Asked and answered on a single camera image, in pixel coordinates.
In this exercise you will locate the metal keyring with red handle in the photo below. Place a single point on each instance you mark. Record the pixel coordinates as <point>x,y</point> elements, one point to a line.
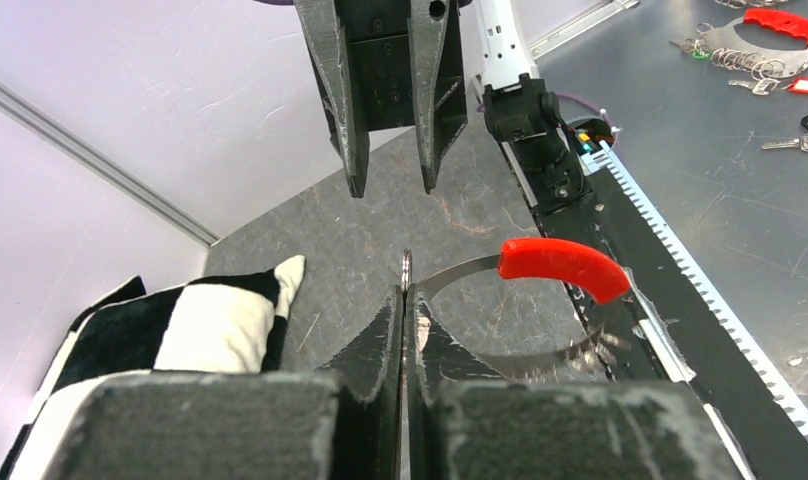
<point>525,329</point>

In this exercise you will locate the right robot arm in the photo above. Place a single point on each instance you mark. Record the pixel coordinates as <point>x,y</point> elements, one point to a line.
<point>520,111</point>

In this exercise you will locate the spare key red tag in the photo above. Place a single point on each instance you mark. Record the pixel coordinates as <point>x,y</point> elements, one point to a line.
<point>767,86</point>

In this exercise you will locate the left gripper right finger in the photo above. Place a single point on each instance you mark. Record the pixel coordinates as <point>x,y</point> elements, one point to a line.
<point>432,356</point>

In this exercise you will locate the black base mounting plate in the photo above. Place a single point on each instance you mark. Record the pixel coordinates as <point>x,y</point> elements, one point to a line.
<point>681,338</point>

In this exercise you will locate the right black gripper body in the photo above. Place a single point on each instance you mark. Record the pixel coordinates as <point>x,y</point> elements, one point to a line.
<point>379,49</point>

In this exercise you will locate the black white checkered pillow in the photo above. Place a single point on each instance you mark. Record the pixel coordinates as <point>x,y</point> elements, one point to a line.
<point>226,324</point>

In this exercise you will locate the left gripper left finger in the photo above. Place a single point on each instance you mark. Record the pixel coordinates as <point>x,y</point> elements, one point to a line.
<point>366,438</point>

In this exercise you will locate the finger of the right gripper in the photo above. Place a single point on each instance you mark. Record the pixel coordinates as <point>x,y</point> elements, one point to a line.
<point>326,39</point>
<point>427,29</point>

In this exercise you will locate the spare keyring with red handle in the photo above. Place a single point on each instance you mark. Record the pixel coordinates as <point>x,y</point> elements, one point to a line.
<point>766,43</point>

